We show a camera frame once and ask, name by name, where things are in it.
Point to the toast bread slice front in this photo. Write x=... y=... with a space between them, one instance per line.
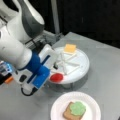
x=69 y=116

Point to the yellow cheese slice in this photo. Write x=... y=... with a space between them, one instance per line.
x=69 y=48

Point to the white paper plate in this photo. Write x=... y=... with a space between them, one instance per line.
x=92 y=108

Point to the red tomato slice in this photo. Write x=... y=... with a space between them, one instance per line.
x=57 y=77

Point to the white divided round tray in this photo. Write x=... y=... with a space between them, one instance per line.
x=73 y=67

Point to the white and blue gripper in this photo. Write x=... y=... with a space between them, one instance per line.
x=36 y=73

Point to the green lettuce piece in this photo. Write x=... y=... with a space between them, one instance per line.
x=77 y=108

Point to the orange small block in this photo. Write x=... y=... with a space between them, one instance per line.
x=8 y=80

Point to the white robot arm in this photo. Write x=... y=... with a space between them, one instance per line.
x=26 y=25

